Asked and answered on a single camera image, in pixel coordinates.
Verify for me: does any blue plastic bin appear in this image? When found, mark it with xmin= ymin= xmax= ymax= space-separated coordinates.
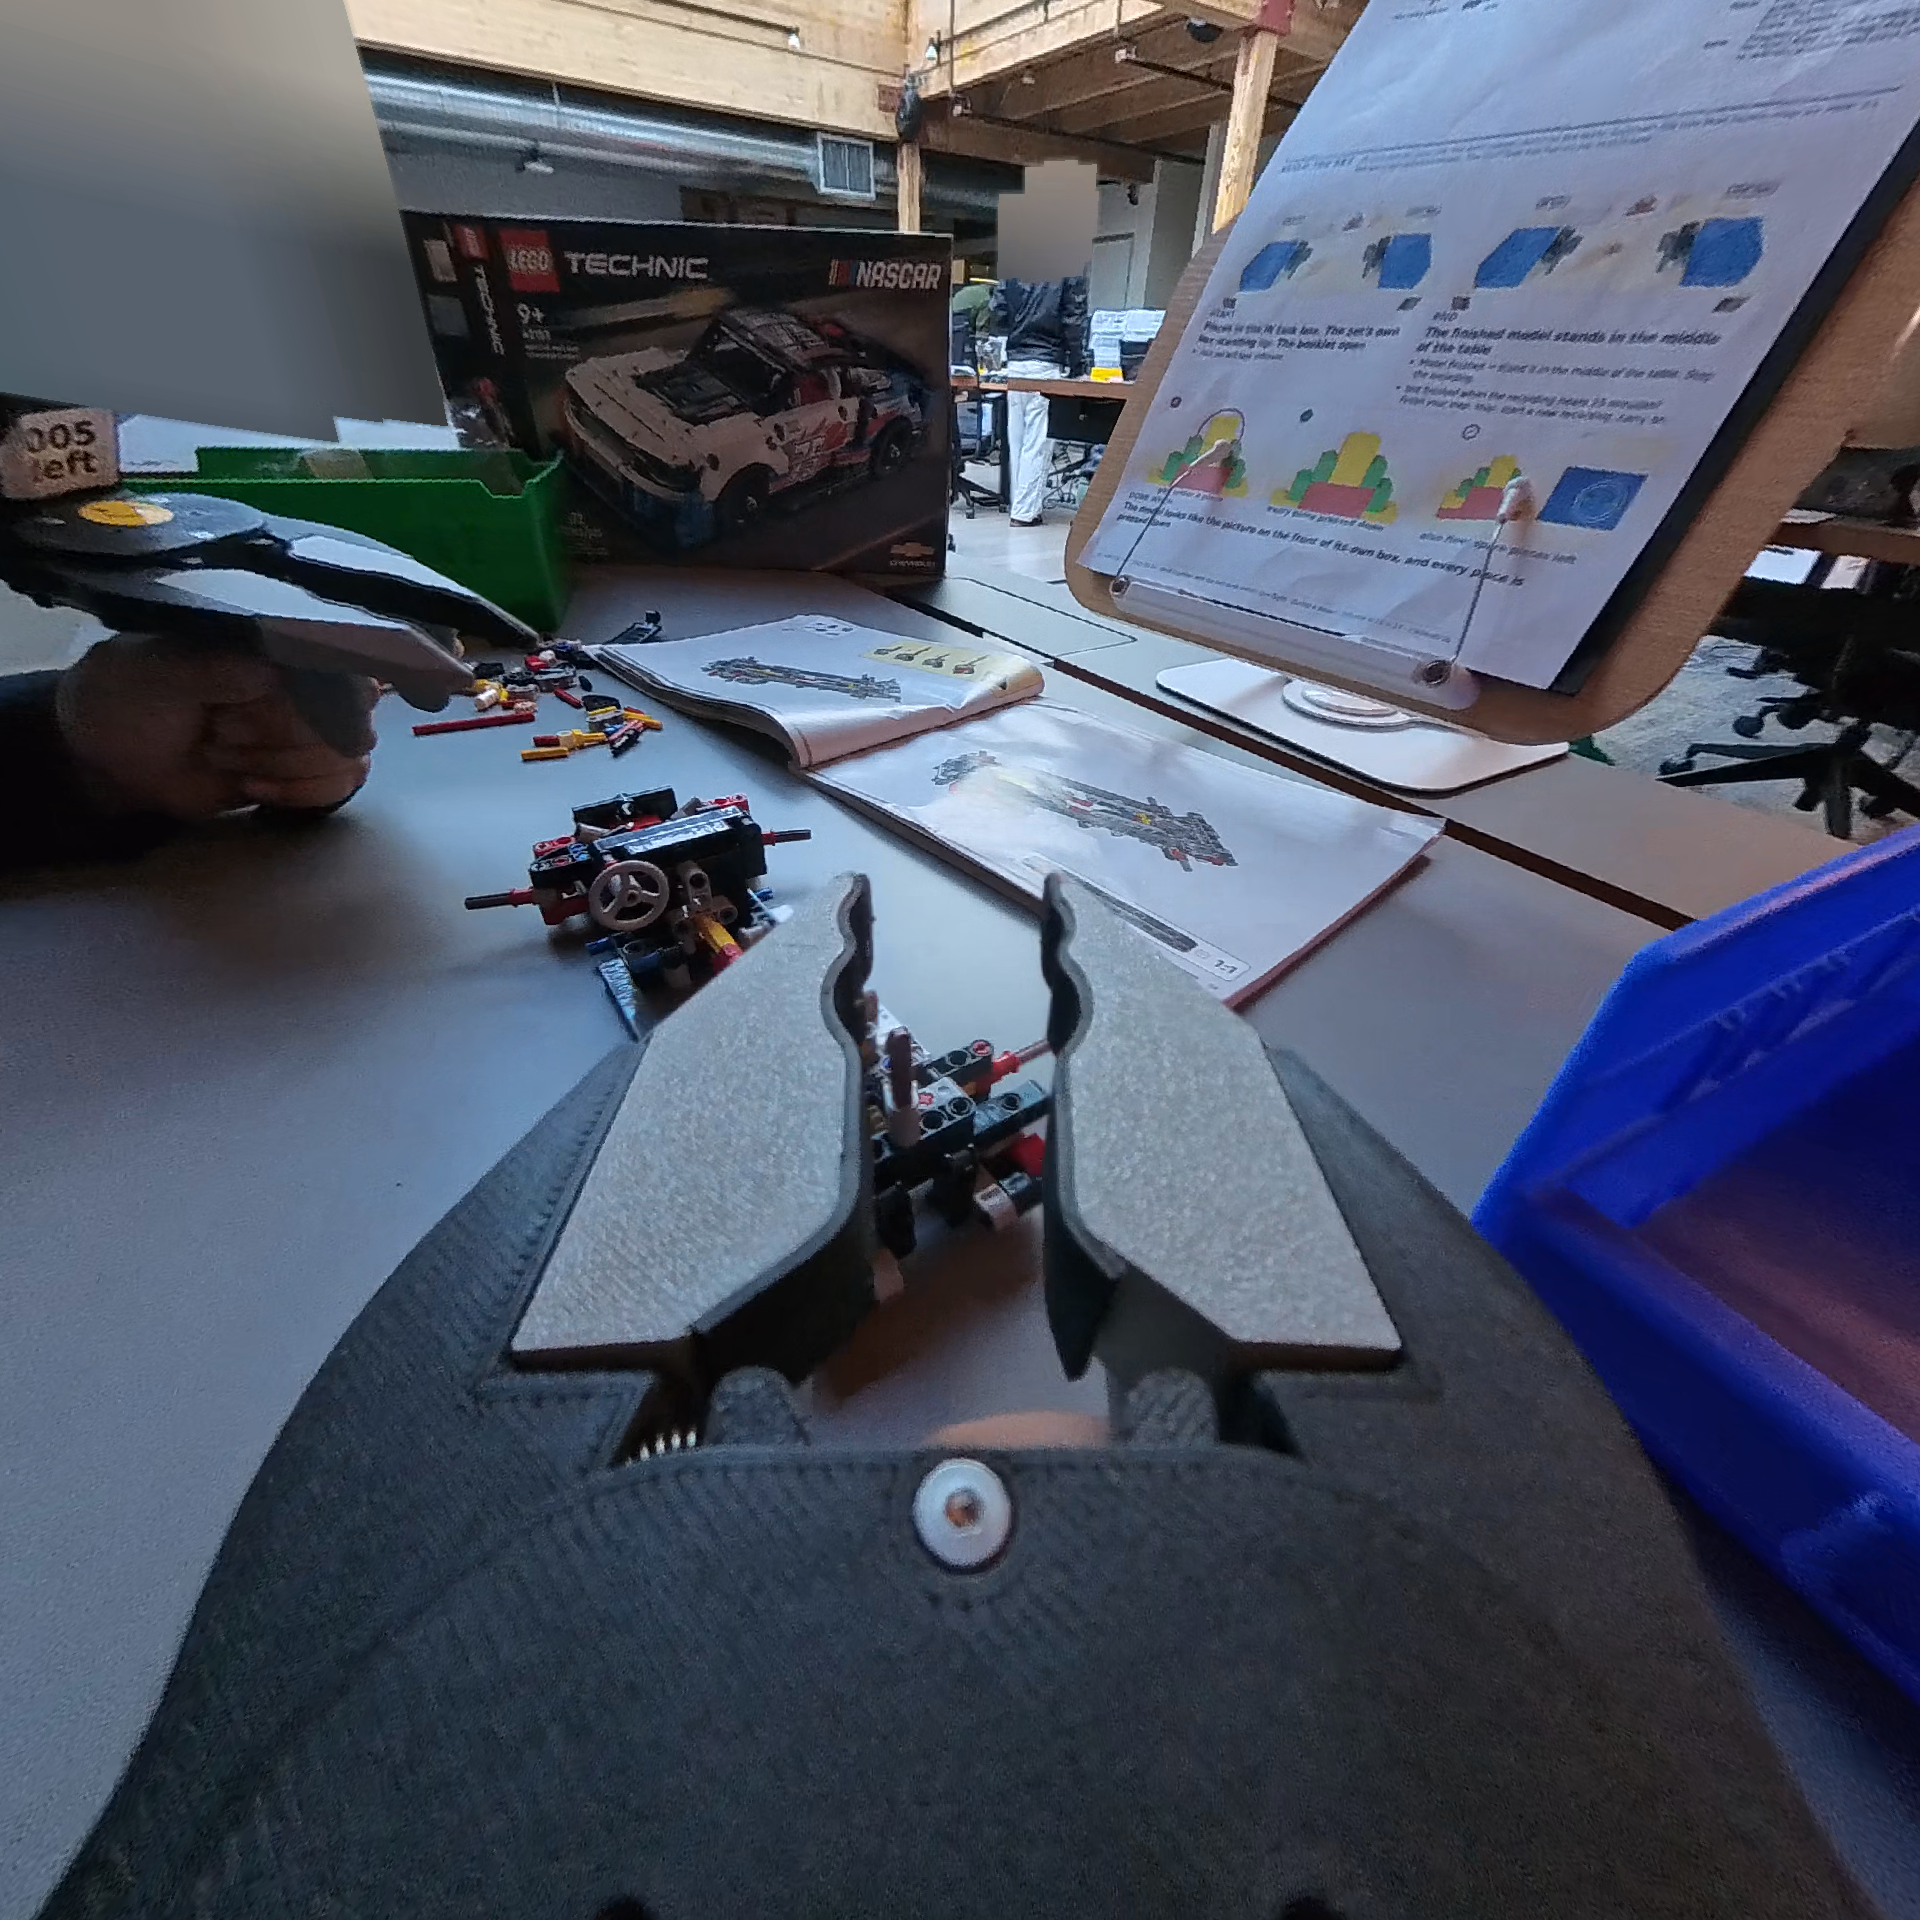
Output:
xmin=1472 ymin=821 xmax=1920 ymax=1706

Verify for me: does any heap of small toy bricks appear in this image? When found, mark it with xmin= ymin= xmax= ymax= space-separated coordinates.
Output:
xmin=410 ymin=606 xmax=672 ymax=767

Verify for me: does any person's left hand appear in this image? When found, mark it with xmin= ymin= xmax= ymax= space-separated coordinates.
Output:
xmin=56 ymin=636 xmax=378 ymax=821

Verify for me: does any printed instruction sheet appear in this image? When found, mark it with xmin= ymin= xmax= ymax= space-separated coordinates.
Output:
xmin=1117 ymin=0 xmax=1885 ymax=692

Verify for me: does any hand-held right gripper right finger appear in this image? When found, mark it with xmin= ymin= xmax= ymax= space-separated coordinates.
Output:
xmin=1039 ymin=874 xmax=1405 ymax=1382

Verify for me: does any black office chair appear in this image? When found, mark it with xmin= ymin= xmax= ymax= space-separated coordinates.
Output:
xmin=1655 ymin=593 xmax=1920 ymax=846

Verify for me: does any person's left forearm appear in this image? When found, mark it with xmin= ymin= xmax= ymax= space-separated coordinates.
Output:
xmin=0 ymin=667 xmax=96 ymax=876

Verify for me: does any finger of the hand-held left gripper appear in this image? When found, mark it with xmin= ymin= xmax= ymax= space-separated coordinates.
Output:
xmin=146 ymin=577 xmax=474 ymax=716
xmin=266 ymin=511 xmax=542 ymax=653

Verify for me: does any wooden document stand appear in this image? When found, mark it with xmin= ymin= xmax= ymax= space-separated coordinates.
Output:
xmin=1062 ymin=0 xmax=1920 ymax=798

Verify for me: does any black toy brick chassis model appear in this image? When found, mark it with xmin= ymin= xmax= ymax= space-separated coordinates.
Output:
xmin=856 ymin=982 xmax=1056 ymax=1309

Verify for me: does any toy car set box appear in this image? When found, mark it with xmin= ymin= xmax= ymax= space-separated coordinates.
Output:
xmin=400 ymin=209 xmax=960 ymax=583

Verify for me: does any green plastic bin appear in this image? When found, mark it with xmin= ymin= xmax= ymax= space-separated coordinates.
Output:
xmin=126 ymin=444 xmax=573 ymax=636

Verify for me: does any metal ventilation duct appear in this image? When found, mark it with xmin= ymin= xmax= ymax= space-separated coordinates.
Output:
xmin=363 ymin=67 xmax=904 ymax=202

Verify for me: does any toy brick model with steering wheel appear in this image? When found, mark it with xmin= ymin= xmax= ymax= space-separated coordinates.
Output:
xmin=463 ymin=787 xmax=813 ymax=1001

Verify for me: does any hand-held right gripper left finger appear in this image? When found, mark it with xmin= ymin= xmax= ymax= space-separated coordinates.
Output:
xmin=510 ymin=874 xmax=880 ymax=1369

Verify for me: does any open building instruction booklet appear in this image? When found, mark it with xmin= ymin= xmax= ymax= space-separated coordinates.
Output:
xmin=586 ymin=612 xmax=1443 ymax=1009

